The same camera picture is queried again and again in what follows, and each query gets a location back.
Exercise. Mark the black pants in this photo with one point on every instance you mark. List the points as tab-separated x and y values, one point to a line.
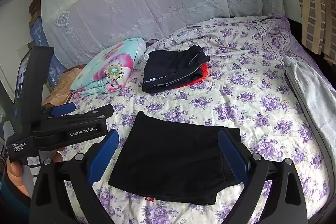
168	155

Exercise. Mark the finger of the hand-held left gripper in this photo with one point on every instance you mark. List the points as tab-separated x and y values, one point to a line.
89	115
64	108

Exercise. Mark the brick pattern curtain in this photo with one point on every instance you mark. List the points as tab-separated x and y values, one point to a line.
312	3

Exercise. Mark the person's left hand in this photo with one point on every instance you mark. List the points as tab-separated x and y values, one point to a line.
15	174

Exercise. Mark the purple floral bed sheet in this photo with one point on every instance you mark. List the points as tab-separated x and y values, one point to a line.
236	108

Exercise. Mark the blue cardboard box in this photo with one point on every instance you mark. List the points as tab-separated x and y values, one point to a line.
38	32
56	74

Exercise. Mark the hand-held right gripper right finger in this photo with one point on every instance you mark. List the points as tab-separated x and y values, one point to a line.
233	158

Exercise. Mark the black shorts with grey piping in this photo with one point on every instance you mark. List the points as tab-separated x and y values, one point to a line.
168	66

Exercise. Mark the brown wooden box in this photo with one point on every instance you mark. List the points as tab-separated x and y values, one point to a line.
35	7

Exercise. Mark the teal pink floral quilt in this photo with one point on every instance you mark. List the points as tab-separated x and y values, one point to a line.
115	66

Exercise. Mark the red garment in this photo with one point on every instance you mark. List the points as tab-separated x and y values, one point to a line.
203	74

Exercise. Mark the brown floral cloth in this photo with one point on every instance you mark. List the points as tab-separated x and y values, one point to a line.
60	90

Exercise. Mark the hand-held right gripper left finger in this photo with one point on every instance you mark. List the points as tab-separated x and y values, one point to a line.
103	158

